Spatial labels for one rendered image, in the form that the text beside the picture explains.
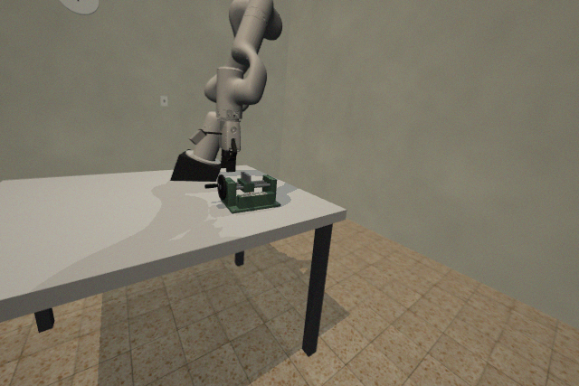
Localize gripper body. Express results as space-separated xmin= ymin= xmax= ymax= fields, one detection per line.
xmin=218 ymin=119 xmax=241 ymax=152

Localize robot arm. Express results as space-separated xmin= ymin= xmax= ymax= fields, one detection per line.
xmin=185 ymin=0 xmax=282 ymax=165

